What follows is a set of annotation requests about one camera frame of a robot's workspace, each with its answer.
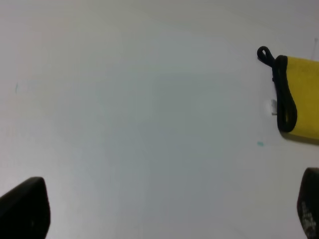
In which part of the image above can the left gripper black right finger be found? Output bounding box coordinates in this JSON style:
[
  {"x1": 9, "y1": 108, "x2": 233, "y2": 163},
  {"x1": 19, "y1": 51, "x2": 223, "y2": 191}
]
[{"x1": 297, "y1": 168, "x2": 319, "y2": 239}]

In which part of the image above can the yellow towel with black trim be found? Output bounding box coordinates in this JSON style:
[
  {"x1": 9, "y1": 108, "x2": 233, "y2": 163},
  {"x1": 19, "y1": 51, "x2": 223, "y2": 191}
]
[{"x1": 257, "y1": 46, "x2": 319, "y2": 143}]

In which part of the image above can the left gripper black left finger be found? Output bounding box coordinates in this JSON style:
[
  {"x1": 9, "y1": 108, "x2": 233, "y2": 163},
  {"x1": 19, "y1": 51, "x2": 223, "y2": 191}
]
[{"x1": 0, "y1": 177, "x2": 50, "y2": 239}]

